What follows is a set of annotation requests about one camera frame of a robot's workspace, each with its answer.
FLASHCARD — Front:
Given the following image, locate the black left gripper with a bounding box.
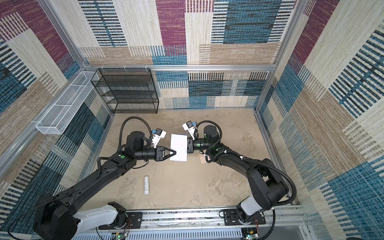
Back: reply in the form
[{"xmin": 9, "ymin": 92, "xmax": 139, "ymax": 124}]
[{"xmin": 135, "ymin": 145, "xmax": 176, "ymax": 163}]

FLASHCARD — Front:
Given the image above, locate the pink envelope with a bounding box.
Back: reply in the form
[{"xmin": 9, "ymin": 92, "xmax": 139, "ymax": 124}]
[{"xmin": 199, "ymin": 154, "xmax": 207, "ymax": 164}]

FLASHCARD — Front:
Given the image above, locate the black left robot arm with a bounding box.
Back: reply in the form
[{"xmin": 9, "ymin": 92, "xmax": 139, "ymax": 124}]
[{"xmin": 33, "ymin": 131, "xmax": 177, "ymax": 240}]

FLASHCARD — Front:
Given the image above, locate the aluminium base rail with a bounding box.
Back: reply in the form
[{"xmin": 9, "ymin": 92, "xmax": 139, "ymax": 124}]
[{"xmin": 74, "ymin": 205, "xmax": 317, "ymax": 240}]

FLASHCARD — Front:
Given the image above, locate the blue floral letter paper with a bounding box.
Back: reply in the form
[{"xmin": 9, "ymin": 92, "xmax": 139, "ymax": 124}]
[{"xmin": 170, "ymin": 134, "xmax": 188, "ymax": 162}]

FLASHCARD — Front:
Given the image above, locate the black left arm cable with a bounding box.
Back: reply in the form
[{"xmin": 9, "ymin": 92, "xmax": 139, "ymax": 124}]
[{"xmin": 96, "ymin": 116, "xmax": 154, "ymax": 172}]

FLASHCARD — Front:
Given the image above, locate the black wire shelf rack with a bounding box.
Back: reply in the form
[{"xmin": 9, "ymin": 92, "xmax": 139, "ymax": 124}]
[{"xmin": 91, "ymin": 68, "xmax": 159, "ymax": 114}]

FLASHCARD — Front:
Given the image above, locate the white wire mesh basket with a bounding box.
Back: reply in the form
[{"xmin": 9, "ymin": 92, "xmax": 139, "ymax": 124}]
[{"xmin": 36, "ymin": 71, "xmax": 95, "ymax": 135}]

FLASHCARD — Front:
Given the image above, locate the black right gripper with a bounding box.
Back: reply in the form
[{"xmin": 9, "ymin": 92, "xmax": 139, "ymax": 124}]
[{"xmin": 173, "ymin": 136, "xmax": 211, "ymax": 154}]

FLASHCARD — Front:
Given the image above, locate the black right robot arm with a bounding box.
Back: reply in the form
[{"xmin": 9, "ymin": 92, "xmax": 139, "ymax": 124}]
[{"xmin": 183, "ymin": 121, "xmax": 293, "ymax": 225}]

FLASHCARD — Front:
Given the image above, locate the white glue stick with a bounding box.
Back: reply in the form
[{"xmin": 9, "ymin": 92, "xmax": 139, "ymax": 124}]
[{"xmin": 144, "ymin": 176, "xmax": 150, "ymax": 195}]

